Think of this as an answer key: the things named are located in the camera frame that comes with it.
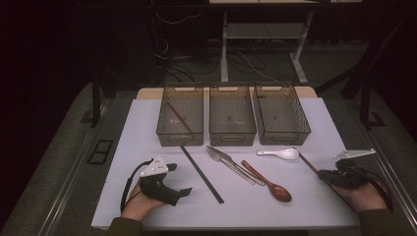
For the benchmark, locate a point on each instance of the white ceramic spoon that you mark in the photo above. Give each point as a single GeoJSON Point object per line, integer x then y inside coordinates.
{"type": "Point", "coordinates": [288, 153]}

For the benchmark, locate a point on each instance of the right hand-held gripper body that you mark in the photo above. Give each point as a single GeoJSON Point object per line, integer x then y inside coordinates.
{"type": "Point", "coordinates": [349, 175]}

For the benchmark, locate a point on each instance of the person's right hand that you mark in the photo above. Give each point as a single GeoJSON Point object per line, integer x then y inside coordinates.
{"type": "Point", "coordinates": [364, 198]}

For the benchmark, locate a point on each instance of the grey metal floor rail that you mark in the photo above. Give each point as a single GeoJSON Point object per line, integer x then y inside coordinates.
{"type": "Point", "coordinates": [393, 177]}
{"type": "Point", "coordinates": [65, 187]}

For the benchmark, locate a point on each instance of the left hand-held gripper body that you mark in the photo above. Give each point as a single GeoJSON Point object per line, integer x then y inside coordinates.
{"type": "Point", "coordinates": [157, 188]}

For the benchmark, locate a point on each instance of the person's left hand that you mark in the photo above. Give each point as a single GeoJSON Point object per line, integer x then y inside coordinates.
{"type": "Point", "coordinates": [139, 206]}

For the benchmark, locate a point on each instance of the metal fork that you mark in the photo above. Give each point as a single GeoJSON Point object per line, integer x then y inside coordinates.
{"type": "Point", "coordinates": [214, 156]}

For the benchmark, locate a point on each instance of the white desk frame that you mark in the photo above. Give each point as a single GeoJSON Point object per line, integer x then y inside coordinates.
{"type": "Point", "coordinates": [224, 49]}

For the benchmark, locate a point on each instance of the metal knife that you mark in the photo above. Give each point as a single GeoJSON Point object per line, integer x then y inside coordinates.
{"type": "Point", "coordinates": [257, 179]}

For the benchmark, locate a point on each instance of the black metal stand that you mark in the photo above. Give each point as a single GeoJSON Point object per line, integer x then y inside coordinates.
{"type": "Point", "coordinates": [96, 101]}
{"type": "Point", "coordinates": [365, 105]}

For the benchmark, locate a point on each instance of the dark floor socket plate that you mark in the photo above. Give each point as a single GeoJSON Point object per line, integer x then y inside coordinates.
{"type": "Point", "coordinates": [100, 151]}

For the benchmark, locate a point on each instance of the brown wooden spoon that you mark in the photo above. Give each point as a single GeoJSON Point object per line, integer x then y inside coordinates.
{"type": "Point", "coordinates": [282, 194]}

